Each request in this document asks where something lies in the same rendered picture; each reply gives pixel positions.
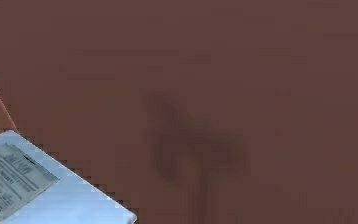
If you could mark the grey printed newspaper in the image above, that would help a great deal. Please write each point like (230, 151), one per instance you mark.
(10, 180)

